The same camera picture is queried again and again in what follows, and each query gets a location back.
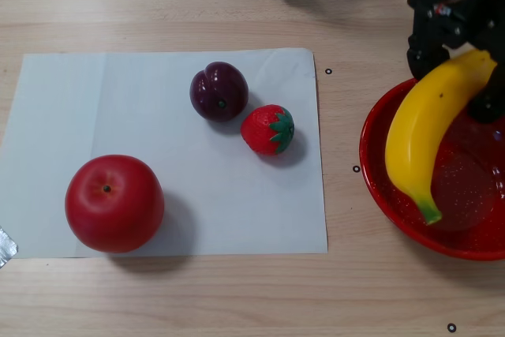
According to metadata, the grey duct tape piece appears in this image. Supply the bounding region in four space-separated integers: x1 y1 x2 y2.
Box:
0 225 19 271

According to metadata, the white paper sheet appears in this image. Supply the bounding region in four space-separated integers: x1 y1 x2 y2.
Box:
0 47 329 260

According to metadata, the red plastic apple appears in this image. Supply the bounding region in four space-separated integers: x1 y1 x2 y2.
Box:
64 154 166 254

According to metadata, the dark purple plastic plum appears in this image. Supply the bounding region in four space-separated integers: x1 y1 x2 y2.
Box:
189 61 249 124

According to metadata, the red plastic strawberry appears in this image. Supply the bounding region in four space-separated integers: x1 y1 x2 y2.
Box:
240 103 296 156

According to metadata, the red speckled enamel bowl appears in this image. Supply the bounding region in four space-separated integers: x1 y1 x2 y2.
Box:
358 77 505 262

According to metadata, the yellow plastic banana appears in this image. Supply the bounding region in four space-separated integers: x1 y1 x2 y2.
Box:
384 48 499 226

